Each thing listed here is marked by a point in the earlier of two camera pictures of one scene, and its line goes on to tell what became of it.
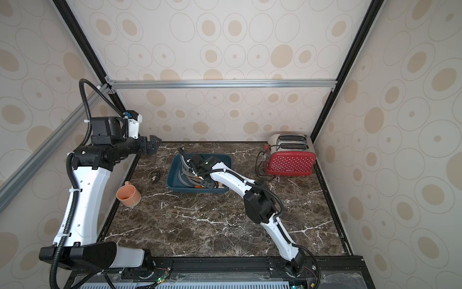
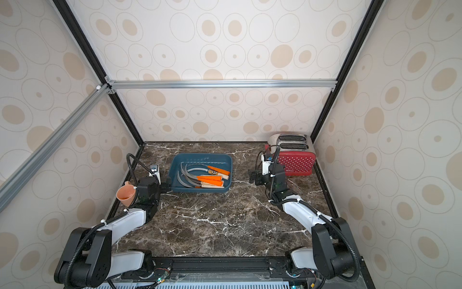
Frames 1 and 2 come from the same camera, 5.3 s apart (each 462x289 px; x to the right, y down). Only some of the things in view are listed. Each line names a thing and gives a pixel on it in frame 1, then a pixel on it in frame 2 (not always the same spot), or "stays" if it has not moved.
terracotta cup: x=128 y=195 stays
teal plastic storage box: x=172 y=182 stays
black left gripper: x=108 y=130 → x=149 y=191
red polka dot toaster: x=290 y=154 stays
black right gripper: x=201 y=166 → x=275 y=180
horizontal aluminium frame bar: x=169 y=84 stays
